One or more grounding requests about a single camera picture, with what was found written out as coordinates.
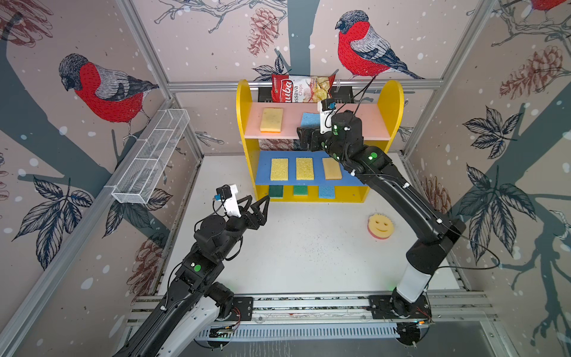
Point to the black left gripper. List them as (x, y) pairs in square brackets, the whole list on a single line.
[(261, 217)]

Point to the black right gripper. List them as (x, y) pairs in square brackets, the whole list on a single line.
[(314, 134)]

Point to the blue sponge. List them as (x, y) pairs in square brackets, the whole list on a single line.
[(326, 192), (310, 120)]

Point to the dark green sponge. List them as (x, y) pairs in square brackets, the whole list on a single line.
[(276, 191)]

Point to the tan sponge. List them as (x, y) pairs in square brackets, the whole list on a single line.
[(271, 120)]

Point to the orange yellow sponge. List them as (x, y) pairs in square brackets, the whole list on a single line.
[(332, 169)]

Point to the light green sponge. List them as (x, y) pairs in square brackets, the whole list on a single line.
[(300, 190)]

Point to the round smiley face sponge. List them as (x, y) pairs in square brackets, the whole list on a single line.
[(380, 227)]

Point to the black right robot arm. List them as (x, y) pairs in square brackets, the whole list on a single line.
[(436, 234)]

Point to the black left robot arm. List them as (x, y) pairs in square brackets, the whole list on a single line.
[(195, 298)]

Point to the yellow shelf unit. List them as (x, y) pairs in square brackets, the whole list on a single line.
[(293, 149)]

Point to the red cassava chips bag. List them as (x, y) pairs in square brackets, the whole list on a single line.
[(300, 89)]

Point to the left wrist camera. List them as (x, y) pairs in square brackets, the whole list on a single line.
[(226, 194)]

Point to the black wire basket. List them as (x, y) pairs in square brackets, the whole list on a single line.
[(344, 95)]

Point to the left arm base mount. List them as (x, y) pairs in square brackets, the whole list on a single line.
[(231, 307)]

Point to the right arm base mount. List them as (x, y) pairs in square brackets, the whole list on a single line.
[(388, 307)]

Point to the aluminium rail frame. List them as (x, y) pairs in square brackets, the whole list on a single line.
[(445, 305)]

